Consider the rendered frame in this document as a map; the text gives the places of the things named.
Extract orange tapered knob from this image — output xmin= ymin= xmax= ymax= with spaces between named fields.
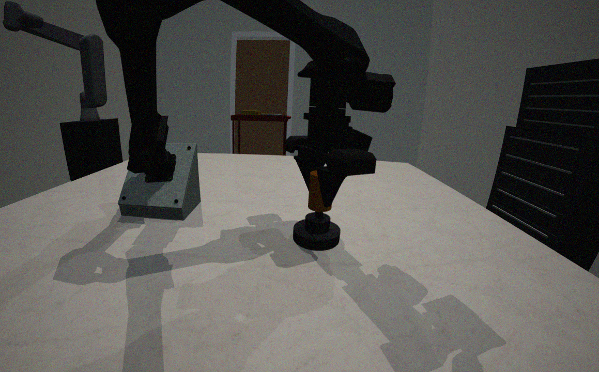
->
xmin=308 ymin=170 xmax=332 ymax=212

